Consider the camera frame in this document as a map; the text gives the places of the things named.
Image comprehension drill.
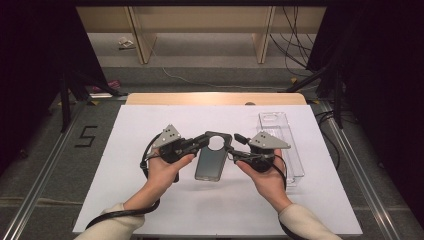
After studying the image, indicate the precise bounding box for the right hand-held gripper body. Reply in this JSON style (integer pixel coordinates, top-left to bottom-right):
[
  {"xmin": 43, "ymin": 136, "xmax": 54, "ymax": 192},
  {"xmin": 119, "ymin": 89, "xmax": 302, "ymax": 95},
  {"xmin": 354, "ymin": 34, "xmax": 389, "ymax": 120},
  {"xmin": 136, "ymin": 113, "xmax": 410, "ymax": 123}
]
[{"xmin": 248, "ymin": 130, "xmax": 292, "ymax": 173}]

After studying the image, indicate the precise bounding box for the hand-held gripper black cable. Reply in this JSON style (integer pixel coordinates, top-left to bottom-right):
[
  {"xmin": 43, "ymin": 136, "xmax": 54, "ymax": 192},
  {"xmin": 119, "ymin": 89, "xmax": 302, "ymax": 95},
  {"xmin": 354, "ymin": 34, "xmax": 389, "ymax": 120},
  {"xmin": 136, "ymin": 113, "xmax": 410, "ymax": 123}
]
[
  {"xmin": 272, "ymin": 153, "xmax": 301, "ymax": 240},
  {"xmin": 85, "ymin": 133, "xmax": 162, "ymax": 231}
]

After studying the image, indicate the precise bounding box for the white table mat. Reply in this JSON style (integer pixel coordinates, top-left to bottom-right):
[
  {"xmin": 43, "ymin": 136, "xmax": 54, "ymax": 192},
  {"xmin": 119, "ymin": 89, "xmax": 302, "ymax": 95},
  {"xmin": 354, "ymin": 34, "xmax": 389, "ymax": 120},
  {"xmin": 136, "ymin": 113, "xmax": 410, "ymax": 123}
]
[{"xmin": 72, "ymin": 104, "xmax": 364, "ymax": 236}]

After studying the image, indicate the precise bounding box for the clear plastic box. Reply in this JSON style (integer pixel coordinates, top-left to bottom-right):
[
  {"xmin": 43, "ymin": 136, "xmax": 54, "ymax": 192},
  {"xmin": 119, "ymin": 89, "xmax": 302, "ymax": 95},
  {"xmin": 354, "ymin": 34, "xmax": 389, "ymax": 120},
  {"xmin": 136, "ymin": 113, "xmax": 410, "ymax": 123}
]
[{"xmin": 255, "ymin": 111, "xmax": 306, "ymax": 188}]

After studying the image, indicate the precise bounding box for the translucent grey phone case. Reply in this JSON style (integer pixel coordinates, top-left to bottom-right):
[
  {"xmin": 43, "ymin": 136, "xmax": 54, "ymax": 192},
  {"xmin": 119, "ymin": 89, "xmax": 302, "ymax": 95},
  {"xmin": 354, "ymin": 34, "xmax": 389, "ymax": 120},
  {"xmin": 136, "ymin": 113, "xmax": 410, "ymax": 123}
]
[{"xmin": 194, "ymin": 130, "xmax": 234, "ymax": 183}]

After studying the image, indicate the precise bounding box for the wooden shelf frame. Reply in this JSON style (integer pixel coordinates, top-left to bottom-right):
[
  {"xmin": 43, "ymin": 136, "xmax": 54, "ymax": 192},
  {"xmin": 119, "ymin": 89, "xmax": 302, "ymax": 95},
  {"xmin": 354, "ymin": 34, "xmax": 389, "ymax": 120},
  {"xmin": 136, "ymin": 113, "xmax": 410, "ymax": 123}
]
[{"xmin": 75, "ymin": 5, "xmax": 328, "ymax": 65}]

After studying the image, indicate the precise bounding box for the left hand-held gripper black cable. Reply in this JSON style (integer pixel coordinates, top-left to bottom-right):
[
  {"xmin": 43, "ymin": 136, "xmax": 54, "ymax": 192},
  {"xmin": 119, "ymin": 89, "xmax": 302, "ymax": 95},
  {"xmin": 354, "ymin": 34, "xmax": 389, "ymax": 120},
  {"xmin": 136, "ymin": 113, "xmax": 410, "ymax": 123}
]
[{"xmin": 85, "ymin": 133, "xmax": 162, "ymax": 231}]

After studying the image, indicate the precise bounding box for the pink packet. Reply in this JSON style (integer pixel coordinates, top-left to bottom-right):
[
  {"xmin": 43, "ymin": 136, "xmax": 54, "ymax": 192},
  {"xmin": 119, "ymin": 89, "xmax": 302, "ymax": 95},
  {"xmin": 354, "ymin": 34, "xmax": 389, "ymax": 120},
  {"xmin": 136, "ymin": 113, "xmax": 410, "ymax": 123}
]
[{"xmin": 90, "ymin": 79, "xmax": 122, "ymax": 94}]

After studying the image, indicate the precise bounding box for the person's left hand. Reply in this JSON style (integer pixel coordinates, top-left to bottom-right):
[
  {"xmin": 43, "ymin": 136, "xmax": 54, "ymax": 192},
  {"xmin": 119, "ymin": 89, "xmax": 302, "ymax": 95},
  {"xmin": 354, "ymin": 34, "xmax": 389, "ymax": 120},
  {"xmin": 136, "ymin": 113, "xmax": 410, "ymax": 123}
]
[{"xmin": 145, "ymin": 153, "xmax": 196, "ymax": 198}]

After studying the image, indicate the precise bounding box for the aluminium floor rail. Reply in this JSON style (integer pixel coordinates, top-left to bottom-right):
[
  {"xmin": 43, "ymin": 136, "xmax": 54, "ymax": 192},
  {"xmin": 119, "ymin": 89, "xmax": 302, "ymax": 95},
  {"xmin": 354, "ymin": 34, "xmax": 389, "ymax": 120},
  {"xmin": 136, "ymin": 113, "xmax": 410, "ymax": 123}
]
[
  {"xmin": 319, "ymin": 99, "xmax": 403, "ymax": 240},
  {"xmin": 0, "ymin": 99, "xmax": 86, "ymax": 240}
]

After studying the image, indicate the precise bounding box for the bundle of black cables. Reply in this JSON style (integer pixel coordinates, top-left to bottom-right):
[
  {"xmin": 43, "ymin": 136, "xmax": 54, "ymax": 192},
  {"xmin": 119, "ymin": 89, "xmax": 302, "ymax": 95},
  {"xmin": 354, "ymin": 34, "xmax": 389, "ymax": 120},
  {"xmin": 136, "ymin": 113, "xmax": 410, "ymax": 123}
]
[{"xmin": 269, "ymin": 6, "xmax": 321, "ymax": 78}]

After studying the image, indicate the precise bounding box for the person's right hand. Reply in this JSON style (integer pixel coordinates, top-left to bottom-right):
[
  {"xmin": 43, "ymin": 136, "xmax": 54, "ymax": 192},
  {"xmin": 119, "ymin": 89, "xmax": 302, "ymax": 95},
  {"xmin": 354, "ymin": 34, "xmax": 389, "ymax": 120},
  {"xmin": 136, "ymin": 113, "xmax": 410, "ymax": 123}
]
[{"xmin": 235, "ymin": 149, "xmax": 293, "ymax": 213}]

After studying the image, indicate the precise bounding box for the black metal stand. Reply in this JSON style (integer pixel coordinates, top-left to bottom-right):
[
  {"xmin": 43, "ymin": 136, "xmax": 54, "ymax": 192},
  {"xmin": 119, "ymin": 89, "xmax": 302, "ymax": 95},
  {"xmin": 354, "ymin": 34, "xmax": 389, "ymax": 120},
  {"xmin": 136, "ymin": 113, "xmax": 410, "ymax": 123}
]
[
  {"xmin": 285, "ymin": 59, "xmax": 346, "ymax": 130},
  {"xmin": 59, "ymin": 64, "xmax": 129, "ymax": 134}
]

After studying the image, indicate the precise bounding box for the right hand-held gripper black cable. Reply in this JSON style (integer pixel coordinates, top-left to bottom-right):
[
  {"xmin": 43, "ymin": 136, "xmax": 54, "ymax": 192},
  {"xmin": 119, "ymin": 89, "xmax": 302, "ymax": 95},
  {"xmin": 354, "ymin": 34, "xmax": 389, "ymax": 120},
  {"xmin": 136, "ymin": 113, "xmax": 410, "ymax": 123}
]
[{"xmin": 272, "ymin": 153, "xmax": 301, "ymax": 240}]

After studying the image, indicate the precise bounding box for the thin black floor cable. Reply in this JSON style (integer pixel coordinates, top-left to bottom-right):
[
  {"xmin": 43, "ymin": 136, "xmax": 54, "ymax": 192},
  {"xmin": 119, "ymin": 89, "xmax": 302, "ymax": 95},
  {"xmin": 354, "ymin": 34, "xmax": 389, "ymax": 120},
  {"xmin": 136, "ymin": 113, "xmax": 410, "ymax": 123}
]
[{"xmin": 314, "ymin": 110, "xmax": 342, "ymax": 171}]

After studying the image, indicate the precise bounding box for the white crumpled paper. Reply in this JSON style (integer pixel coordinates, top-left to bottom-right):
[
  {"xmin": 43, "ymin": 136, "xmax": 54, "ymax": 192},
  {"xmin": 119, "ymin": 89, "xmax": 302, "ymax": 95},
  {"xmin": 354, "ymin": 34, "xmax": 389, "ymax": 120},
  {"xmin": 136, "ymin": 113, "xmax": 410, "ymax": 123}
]
[{"xmin": 118, "ymin": 36, "xmax": 136, "ymax": 51}]

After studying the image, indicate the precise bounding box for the black curtain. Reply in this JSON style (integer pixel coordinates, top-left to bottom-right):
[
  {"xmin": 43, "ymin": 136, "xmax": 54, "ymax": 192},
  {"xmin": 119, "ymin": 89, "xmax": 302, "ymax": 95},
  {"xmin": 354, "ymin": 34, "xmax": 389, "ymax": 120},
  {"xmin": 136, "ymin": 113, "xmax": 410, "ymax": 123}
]
[
  {"xmin": 306, "ymin": 0, "xmax": 424, "ymax": 228},
  {"xmin": 0, "ymin": 0, "xmax": 108, "ymax": 174}
]

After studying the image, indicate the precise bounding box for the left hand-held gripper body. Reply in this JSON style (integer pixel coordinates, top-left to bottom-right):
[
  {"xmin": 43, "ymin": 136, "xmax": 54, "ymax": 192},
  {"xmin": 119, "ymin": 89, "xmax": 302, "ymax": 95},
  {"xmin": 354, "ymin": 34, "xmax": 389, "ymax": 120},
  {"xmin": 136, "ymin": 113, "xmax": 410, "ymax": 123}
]
[{"xmin": 151, "ymin": 123, "xmax": 197, "ymax": 164}]

